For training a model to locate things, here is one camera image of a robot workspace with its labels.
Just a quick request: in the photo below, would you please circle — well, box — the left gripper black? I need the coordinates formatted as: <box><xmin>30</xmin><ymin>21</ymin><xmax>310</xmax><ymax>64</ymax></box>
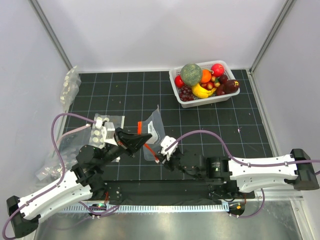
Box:
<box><xmin>97</xmin><ymin>127</ymin><xmax>152</xmax><ymax>168</ymax></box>

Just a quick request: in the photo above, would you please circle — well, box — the clear zip bag red zipper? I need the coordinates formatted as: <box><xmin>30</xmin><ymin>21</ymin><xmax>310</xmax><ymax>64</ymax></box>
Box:
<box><xmin>137</xmin><ymin>106</ymin><xmax>166</xmax><ymax>164</ymax></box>

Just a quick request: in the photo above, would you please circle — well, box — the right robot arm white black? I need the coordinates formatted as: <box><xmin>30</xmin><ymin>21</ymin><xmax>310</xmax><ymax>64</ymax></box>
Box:
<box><xmin>157</xmin><ymin>148</ymin><xmax>320</xmax><ymax>199</ymax></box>

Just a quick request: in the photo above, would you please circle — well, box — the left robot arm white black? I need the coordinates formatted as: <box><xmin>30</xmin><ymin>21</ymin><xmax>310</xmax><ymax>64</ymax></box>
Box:
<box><xmin>6</xmin><ymin>127</ymin><xmax>152</xmax><ymax>239</ymax></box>

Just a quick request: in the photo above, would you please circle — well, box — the bag of white discs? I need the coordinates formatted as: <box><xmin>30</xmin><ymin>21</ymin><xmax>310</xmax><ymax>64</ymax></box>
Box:
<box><xmin>89</xmin><ymin>113</ymin><xmax>125</xmax><ymax>149</ymax></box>

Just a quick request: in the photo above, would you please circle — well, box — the crumpled clear bag left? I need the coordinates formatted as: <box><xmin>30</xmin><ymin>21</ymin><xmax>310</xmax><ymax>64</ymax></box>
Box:
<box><xmin>35</xmin><ymin>124</ymin><xmax>91</xmax><ymax>182</ymax></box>

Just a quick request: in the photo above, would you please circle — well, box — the red apple top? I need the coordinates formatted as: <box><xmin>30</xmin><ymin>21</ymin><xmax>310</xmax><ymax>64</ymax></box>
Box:
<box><xmin>211</xmin><ymin>63</ymin><xmax>225</xmax><ymax>78</ymax></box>

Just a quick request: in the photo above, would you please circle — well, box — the black grid cutting mat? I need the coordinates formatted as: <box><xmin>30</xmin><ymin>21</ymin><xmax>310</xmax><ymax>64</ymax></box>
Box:
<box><xmin>68</xmin><ymin>70</ymin><xmax>273</xmax><ymax>181</ymax></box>

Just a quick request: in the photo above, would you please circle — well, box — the white plastic fruit basket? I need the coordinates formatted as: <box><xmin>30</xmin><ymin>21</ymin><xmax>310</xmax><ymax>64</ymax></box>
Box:
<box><xmin>169</xmin><ymin>60</ymin><xmax>241</xmax><ymax>109</ymax></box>

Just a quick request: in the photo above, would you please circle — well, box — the purple grape bunch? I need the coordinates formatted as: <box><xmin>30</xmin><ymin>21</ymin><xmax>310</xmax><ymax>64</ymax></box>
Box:
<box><xmin>178</xmin><ymin>85</ymin><xmax>194</xmax><ymax>102</ymax></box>

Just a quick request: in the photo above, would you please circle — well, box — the yellow banana bunch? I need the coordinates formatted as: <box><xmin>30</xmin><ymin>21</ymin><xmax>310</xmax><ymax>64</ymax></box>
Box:
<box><xmin>191</xmin><ymin>83</ymin><xmax>217</xmax><ymax>99</ymax></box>

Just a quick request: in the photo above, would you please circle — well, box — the red pepper left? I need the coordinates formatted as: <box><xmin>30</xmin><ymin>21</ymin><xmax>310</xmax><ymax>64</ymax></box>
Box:
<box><xmin>174</xmin><ymin>75</ymin><xmax>185</xmax><ymax>89</ymax></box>

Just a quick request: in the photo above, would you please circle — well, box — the small strawberries pile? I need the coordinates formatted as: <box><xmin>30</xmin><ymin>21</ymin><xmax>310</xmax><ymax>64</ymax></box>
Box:
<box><xmin>200</xmin><ymin>76</ymin><xmax>220</xmax><ymax>90</ymax></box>

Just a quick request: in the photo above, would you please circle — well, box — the green netted melon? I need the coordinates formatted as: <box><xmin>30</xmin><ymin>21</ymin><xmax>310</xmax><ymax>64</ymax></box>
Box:
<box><xmin>180</xmin><ymin>63</ymin><xmax>203</xmax><ymax>87</ymax></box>

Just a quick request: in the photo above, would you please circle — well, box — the orange fruit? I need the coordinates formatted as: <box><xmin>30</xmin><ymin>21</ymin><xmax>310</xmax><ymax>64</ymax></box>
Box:
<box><xmin>200</xmin><ymin>69</ymin><xmax>212</xmax><ymax>84</ymax></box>

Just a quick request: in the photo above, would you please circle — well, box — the dark red plum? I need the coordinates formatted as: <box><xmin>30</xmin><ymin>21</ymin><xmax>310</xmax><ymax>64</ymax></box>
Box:
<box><xmin>218</xmin><ymin>74</ymin><xmax>229</xmax><ymax>85</ymax></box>

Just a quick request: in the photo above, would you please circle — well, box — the dark red apple right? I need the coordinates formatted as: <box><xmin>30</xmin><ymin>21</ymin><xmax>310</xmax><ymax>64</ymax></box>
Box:
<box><xmin>223</xmin><ymin>79</ymin><xmax>240</xmax><ymax>94</ymax></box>

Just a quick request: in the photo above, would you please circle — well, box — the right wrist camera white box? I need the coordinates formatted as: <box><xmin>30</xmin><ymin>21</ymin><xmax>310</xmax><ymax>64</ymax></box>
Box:
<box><xmin>159</xmin><ymin>135</ymin><xmax>178</xmax><ymax>161</ymax></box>

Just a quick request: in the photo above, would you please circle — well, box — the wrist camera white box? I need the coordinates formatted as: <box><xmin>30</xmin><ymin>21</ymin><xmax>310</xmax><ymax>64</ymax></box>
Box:
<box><xmin>159</xmin><ymin>135</ymin><xmax>178</xmax><ymax>161</ymax></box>
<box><xmin>101</xmin><ymin>121</ymin><xmax>117</xmax><ymax>146</ymax></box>

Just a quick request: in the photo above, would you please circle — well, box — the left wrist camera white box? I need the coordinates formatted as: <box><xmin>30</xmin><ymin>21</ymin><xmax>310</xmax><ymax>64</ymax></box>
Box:
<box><xmin>101</xmin><ymin>121</ymin><xmax>117</xmax><ymax>146</ymax></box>

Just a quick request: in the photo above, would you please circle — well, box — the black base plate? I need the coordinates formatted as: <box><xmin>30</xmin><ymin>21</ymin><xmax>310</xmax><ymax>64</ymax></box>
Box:
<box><xmin>105</xmin><ymin>179</ymin><xmax>255</xmax><ymax>206</ymax></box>

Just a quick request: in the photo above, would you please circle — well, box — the white slotted cable duct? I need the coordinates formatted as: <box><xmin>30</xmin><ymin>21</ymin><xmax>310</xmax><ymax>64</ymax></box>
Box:
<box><xmin>61</xmin><ymin>202</ymin><xmax>229</xmax><ymax>214</ymax></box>

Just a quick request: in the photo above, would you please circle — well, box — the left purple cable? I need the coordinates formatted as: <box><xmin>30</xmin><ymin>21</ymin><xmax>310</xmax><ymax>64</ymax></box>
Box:
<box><xmin>0</xmin><ymin>112</ymin><xmax>121</xmax><ymax>240</ymax></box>

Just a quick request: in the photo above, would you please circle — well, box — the purple cable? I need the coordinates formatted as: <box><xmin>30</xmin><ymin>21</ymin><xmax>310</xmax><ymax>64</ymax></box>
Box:
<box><xmin>0</xmin><ymin>112</ymin><xmax>121</xmax><ymax>240</ymax></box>
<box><xmin>167</xmin><ymin>129</ymin><xmax>320</xmax><ymax>221</ymax></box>

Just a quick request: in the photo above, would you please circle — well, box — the clear bag at wall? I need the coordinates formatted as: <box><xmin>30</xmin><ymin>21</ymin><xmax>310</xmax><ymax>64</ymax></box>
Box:
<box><xmin>60</xmin><ymin>65</ymin><xmax>82</xmax><ymax>112</ymax></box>

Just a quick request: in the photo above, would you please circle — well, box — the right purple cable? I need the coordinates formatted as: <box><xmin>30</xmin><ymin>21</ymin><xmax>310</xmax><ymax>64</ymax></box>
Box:
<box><xmin>167</xmin><ymin>129</ymin><xmax>320</xmax><ymax>221</ymax></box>

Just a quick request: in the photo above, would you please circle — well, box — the left aluminium frame post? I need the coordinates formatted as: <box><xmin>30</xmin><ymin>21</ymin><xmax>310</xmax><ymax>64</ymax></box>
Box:
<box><xmin>28</xmin><ymin>0</ymin><xmax>73</xmax><ymax>70</ymax></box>

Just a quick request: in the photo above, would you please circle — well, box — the aluminium frame post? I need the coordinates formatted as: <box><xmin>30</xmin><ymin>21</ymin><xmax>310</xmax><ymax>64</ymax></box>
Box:
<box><xmin>248</xmin><ymin>0</ymin><xmax>298</xmax><ymax>74</ymax></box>
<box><xmin>28</xmin><ymin>0</ymin><xmax>73</xmax><ymax>70</ymax></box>

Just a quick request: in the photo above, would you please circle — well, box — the right aluminium frame post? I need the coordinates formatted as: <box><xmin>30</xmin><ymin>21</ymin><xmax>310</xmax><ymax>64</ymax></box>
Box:
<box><xmin>248</xmin><ymin>0</ymin><xmax>298</xmax><ymax>74</ymax></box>

